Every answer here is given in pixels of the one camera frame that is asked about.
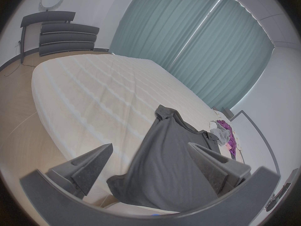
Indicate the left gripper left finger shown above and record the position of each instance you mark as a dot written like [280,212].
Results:
[89,171]

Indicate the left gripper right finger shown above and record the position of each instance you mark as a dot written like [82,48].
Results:
[211,171]

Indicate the black T-shirt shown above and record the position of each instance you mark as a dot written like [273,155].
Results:
[164,161]

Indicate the pile of clothes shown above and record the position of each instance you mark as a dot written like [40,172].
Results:
[223,133]

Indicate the bed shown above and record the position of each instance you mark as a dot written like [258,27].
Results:
[94,90]

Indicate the white printed pillow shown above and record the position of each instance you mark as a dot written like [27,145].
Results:
[239,142]

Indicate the grey bedside table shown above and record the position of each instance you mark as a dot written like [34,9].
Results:
[223,111]

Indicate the blue-green curtain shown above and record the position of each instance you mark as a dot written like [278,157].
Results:
[160,25]
[223,55]

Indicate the black chest of drawers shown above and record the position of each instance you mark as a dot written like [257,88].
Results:
[68,39]

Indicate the black dressing table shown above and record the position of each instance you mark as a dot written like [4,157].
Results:
[47,16]

